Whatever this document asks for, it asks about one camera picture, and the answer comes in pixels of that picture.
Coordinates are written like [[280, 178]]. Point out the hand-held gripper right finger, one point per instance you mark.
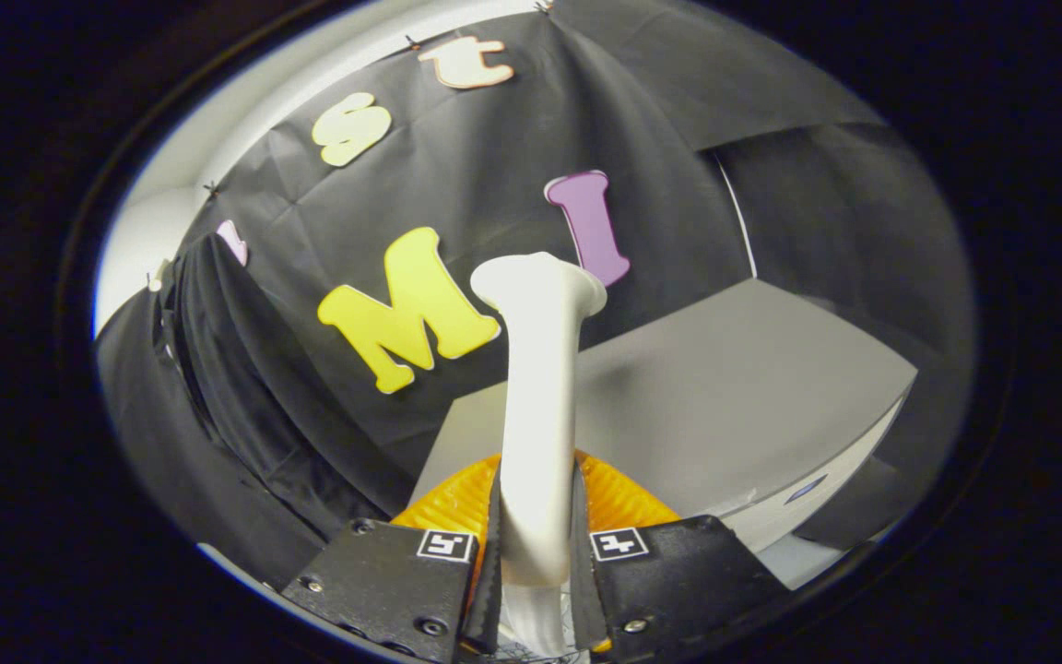
[[669, 581]]

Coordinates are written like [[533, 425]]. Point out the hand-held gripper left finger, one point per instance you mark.
[[383, 581]]

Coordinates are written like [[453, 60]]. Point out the black suit jacket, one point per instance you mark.
[[245, 387]]

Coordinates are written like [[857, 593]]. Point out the small cabinet display panel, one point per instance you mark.
[[806, 490]]

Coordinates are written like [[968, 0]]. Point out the grey cabinet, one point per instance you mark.
[[725, 387]]

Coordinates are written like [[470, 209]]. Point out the black backdrop cloth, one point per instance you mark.
[[494, 138]]

